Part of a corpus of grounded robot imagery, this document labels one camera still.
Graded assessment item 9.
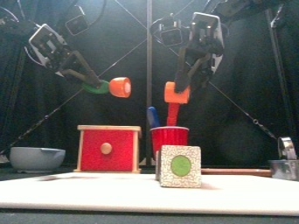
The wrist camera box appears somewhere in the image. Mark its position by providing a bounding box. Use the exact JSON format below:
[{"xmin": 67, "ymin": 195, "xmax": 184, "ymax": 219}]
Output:
[
  {"xmin": 63, "ymin": 5, "xmax": 91, "ymax": 37},
  {"xmin": 151, "ymin": 16, "xmax": 184, "ymax": 47}
]

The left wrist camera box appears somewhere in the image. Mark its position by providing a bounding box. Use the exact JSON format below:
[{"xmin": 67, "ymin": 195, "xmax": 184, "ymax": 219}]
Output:
[{"xmin": 63, "ymin": 5, "xmax": 91, "ymax": 37}]

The red plastic cup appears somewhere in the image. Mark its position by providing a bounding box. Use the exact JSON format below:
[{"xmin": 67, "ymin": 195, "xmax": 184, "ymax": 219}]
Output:
[{"xmin": 150, "ymin": 125, "xmax": 191, "ymax": 161}]

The slanted metal frame pole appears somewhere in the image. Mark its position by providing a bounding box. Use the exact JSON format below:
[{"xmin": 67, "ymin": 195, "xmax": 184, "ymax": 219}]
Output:
[{"xmin": 266, "ymin": 8, "xmax": 298, "ymax": 141}]

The speckled white block green oval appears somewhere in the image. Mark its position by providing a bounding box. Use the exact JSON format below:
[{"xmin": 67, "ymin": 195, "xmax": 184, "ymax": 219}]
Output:
[{"xmin": 154, "ymin": 144, "xmax": 203, "ymax": 189}]

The diagonal brace wire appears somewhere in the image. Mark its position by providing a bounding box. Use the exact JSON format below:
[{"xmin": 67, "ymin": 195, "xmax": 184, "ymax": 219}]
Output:
[
  {"xmin": 112, "ymin": 0, "xmax": 279, "ymax": 141},
  {"xmin": 0, "ymin": 38, "xmax": 148, "ymax": 155}
]

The metal pot lid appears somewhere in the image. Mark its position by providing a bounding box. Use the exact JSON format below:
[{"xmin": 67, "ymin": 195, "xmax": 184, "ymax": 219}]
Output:
[{"xmin": 276, "ymin": 136, "xmax": 299, "ymax": 161}]

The metal pot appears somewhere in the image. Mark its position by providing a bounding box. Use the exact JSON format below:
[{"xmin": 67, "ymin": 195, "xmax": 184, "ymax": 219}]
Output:
[{"xmin": 267, "ymin": 158, "xmax": 299, "ymax": 182}]

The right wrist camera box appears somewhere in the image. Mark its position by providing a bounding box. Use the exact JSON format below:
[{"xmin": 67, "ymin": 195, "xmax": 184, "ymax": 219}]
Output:
[{"xmin": 151, "ymin": 16, "xmax": 184, "ymax": 47}]

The red wooden box with knob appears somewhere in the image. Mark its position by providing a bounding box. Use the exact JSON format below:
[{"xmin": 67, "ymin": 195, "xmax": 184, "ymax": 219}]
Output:
[{"xmin": 74, "ymin": 124, "xmax": 143, "ymax": 174}]

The vertical metal frame pole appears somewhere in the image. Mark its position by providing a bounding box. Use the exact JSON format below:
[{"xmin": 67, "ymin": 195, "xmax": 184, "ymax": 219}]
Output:
[{"xmin": 144, "ymin": 0, "xmax": 155, "ymax": 166}]

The grey bowl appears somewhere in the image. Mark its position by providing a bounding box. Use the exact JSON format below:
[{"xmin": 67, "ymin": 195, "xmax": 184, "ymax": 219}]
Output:
[{"xmin": 8, "ymin": 146, "xmax": 67, "ymax": 173}]

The brown wooden handle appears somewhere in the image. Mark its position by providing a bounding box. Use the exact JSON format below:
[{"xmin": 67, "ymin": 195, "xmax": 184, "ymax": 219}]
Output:
[{"xmin": 200, "ymin": 168, "xmax": 272, "ymax": 178}]

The red utensil handle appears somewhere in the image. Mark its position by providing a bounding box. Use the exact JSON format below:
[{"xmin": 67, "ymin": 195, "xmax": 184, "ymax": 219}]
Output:
[{"xmin": 166, "ymin": 102, "xmax": 182, "ymax": 128}]

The white cutting board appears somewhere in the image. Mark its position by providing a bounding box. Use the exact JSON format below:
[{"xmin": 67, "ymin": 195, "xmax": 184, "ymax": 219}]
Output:
[{"xmin": 0, "ymin": 171, "xmax": 299, "ymax": 217}]

